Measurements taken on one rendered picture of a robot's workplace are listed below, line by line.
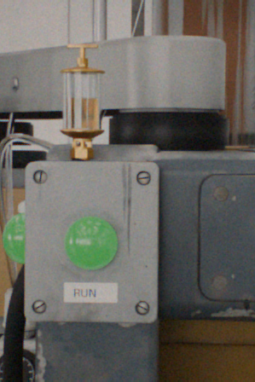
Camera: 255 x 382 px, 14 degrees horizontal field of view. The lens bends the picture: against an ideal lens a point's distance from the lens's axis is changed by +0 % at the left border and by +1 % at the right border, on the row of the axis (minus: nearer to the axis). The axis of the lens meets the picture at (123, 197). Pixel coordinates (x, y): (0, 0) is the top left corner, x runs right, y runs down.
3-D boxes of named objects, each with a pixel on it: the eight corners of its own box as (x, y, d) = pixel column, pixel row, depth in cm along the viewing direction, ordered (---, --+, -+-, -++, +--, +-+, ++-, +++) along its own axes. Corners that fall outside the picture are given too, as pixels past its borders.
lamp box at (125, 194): (24, 321, 59) (25, 161, 59) (34, 309, 64) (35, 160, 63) (157, 323, 59) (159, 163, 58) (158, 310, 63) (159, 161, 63)
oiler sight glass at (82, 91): (60, 128, 66) (60, 72, 65) (64, 129, 68) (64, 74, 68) (100, 129, 66) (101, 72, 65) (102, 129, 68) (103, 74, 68)
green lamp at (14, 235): (-2, 266, 60) (-2, 213, 60) (6, 260, 63) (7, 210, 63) (43, 267, 60) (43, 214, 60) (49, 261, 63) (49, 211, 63)
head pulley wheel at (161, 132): (105, 148, 74) (105, 112, 74) (112, 147, 83) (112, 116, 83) (232, 149, 74) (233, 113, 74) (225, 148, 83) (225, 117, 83)
